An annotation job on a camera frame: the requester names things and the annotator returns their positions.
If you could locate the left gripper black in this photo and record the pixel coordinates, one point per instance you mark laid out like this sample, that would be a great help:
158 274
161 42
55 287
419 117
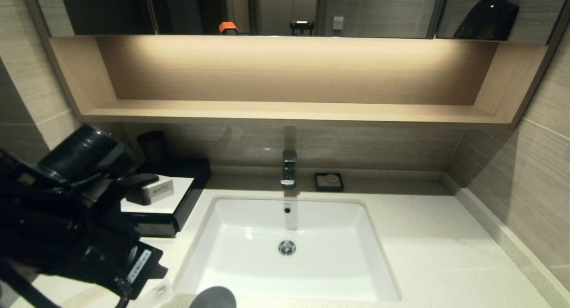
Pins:
129 265

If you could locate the grey plastic cup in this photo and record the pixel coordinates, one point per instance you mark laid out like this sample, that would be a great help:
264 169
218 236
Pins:
213 298

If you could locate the black amenity box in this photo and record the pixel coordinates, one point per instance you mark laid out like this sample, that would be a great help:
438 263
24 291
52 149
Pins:
191 196

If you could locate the small clear toiletry packet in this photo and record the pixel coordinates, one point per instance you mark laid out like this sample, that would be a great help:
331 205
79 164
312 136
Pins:
161 291

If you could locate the black cylindrical cup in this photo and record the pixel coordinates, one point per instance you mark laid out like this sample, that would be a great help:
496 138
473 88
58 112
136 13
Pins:
153 145

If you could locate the white sink basin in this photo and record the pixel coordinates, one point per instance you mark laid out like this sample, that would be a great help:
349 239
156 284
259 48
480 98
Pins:
289 274

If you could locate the chrome sink drain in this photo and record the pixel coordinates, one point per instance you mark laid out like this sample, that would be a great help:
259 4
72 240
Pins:
287 247

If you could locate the chrome faucet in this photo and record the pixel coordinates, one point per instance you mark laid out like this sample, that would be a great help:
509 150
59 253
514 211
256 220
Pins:
289 168

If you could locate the black soap dish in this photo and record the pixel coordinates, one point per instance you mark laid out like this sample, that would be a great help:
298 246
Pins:
318 184

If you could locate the round beige soap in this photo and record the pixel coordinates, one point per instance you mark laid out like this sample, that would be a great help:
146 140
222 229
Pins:
331 179

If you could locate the mirror cabinet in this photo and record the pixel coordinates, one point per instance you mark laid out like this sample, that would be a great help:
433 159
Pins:
111 10

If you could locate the glossy black dome object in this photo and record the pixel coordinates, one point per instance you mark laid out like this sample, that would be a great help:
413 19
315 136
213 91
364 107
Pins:
487 21

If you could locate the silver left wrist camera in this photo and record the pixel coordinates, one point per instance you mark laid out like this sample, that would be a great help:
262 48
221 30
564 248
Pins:
156 191

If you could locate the light wooden wall shelf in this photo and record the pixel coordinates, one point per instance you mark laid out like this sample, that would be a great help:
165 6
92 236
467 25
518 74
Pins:
289 112

